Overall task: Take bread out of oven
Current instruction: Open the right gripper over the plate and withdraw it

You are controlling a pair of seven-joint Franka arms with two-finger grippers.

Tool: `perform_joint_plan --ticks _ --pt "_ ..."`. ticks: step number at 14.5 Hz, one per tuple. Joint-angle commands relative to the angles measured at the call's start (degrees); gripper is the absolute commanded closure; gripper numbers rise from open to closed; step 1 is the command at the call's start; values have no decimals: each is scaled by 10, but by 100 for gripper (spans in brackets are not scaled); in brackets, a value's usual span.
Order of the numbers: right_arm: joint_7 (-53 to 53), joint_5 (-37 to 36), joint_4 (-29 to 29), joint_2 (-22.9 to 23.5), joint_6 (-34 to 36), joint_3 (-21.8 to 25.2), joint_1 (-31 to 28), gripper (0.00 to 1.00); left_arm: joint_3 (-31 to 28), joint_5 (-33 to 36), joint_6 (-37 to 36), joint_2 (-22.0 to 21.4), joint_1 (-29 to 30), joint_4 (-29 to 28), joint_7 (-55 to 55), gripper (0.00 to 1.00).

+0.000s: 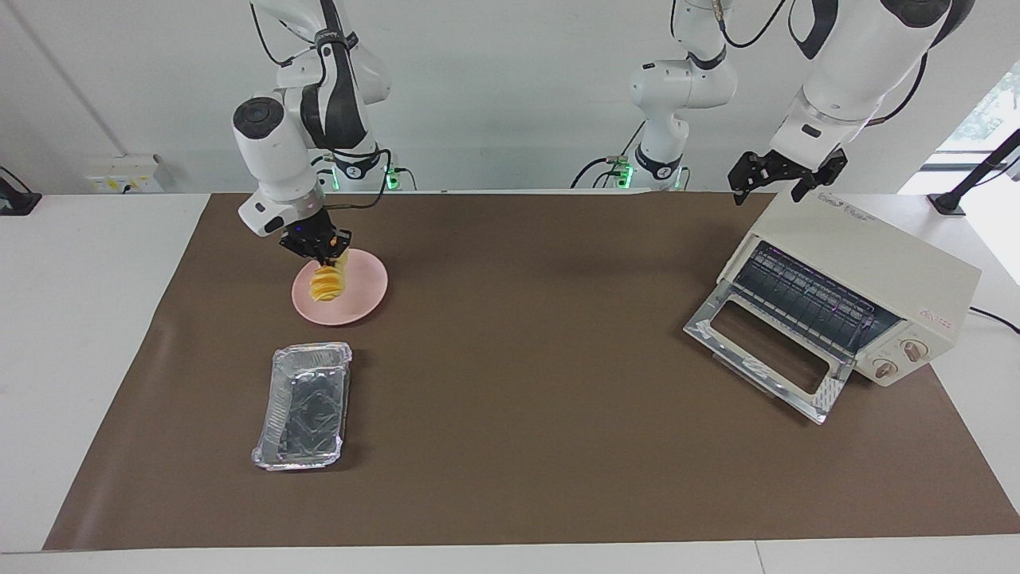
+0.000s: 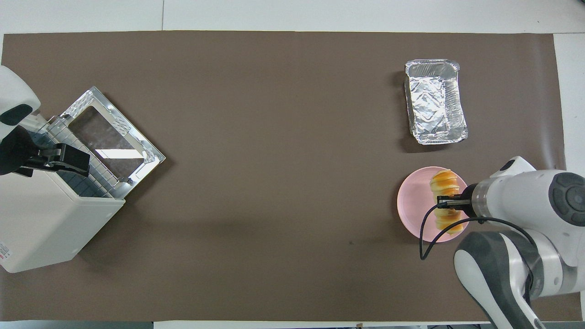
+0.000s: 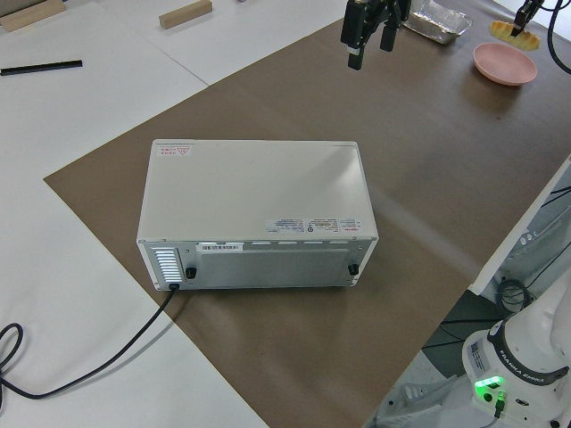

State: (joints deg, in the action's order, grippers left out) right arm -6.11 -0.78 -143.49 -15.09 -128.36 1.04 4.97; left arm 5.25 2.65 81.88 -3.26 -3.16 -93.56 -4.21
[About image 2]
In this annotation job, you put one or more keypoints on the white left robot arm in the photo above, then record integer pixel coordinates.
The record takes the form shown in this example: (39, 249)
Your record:
(13, 91)

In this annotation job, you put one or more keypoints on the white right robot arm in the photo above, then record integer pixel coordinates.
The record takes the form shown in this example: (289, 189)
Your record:
(525, 205)

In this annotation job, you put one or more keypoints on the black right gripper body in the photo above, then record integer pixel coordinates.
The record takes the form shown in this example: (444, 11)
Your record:
(470, 201)

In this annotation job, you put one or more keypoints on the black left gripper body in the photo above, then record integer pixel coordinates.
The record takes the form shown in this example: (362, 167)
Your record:
(18, 151)

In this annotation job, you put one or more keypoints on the cream toaster oven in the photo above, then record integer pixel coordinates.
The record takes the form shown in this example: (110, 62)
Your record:
(45, 219)

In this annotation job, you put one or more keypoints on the brown table mat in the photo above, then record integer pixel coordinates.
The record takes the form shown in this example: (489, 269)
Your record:
(256, 183)

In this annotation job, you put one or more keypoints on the pink round plate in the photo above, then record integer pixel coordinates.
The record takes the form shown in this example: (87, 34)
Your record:
(413, 205)

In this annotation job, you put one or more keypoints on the aluminium foil tray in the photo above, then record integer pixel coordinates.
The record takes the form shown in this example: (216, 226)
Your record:
(432, 105)

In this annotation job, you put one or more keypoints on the golden bread loaf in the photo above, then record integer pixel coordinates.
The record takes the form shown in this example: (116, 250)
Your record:
(445, 183)

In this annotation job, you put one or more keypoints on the glass oven door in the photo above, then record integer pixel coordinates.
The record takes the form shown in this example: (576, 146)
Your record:
(114, 137)

